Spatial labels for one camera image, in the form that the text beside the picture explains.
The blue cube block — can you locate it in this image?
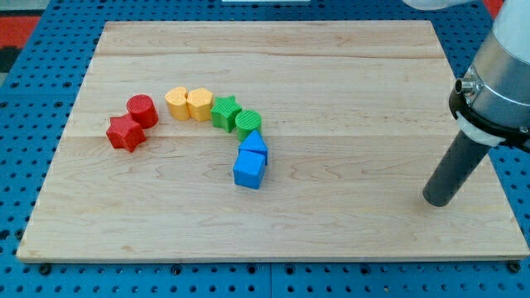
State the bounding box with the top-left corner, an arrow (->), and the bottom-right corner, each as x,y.
233,151 -> 265,190

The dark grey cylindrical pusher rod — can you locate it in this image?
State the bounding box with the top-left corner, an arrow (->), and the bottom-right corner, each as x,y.
422,132 -> 490,207

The yellow pentagon block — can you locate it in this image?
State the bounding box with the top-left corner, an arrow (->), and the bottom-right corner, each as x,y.
187,88 -> 213,122

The green cylinder block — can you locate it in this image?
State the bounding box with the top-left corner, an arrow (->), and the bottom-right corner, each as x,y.
235,110 -> 262,142

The green star block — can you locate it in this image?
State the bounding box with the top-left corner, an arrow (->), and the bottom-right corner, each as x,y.
210,95 -> 243,133

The blue triangle block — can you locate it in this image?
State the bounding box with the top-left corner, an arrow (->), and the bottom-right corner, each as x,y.
238,130 -> 268,166

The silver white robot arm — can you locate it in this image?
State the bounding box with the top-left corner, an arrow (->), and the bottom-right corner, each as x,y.
449,0 -> 529,151

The yellow heart block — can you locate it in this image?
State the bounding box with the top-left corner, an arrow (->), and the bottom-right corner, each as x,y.
164,86 -> 190,121

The light wooden board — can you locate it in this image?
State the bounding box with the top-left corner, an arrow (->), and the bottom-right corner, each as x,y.
17,21 -> 529,263

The red star block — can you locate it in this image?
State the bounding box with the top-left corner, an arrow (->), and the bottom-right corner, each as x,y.
106,113 -> 147,152

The red cylinder block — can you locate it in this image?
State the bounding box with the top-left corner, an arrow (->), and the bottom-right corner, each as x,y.
126,94 -> 158,128

